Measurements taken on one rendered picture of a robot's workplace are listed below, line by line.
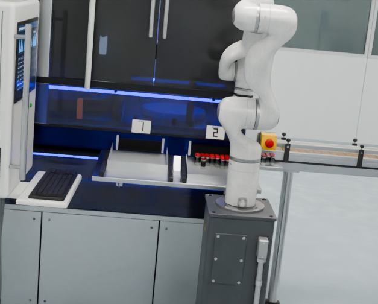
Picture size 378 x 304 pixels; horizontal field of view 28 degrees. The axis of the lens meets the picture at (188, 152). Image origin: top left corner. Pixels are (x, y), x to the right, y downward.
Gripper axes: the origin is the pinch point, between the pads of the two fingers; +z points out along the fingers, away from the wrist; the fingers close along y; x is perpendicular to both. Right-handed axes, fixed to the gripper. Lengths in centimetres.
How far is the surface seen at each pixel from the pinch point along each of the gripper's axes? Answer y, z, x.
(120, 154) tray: 49, 22, -34
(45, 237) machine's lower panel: 82, 65, -35
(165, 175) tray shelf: 28.9, 22.3, -4.4
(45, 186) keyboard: 77, 27, 7
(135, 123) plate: 44, 7, -35
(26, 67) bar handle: 85, -22, 20
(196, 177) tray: 16.1, 20.2, 2.2
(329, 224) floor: -102, 110, -230
